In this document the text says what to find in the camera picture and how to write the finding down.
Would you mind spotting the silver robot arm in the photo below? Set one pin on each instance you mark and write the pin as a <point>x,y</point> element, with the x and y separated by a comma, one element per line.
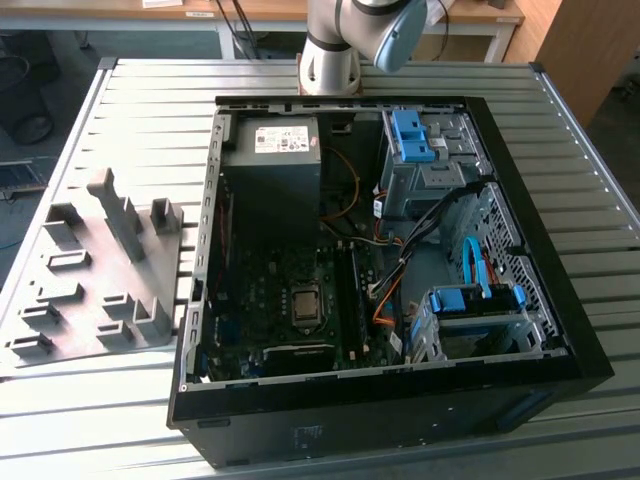
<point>330,55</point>

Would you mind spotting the RAM slot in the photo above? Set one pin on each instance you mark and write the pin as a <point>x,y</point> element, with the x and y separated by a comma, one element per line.
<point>345,300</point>

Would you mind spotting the silver CPU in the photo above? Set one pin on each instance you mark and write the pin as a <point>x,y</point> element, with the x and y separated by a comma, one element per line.
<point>305,305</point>

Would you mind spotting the CPU socket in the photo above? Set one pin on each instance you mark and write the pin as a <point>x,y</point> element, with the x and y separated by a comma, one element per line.
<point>288,300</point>

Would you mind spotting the grey power supply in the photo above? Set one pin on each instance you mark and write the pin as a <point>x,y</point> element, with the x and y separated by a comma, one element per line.
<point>270,190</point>

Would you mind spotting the green motherboard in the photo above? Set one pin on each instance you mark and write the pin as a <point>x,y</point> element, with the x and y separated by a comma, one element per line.
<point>260,300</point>

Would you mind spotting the black graphics card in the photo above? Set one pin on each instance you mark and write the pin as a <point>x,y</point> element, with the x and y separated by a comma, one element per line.
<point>300,357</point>

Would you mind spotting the metal drive cage blue latch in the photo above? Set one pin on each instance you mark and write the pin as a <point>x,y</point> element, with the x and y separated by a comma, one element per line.
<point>435,180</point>

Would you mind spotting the hard disk in blue carrier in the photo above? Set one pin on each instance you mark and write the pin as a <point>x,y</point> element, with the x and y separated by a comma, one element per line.
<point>452,300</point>

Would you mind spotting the grey parts rack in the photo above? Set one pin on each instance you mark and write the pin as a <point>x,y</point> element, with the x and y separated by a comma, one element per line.
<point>150,240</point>

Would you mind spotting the metal disk bay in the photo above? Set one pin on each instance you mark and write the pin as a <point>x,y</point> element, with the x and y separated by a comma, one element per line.
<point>480,335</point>

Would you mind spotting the black PC case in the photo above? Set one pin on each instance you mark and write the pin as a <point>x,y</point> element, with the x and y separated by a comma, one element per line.
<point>400,425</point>

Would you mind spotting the wooden cabinet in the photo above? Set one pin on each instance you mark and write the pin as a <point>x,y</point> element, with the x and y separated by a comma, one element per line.
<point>590,50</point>

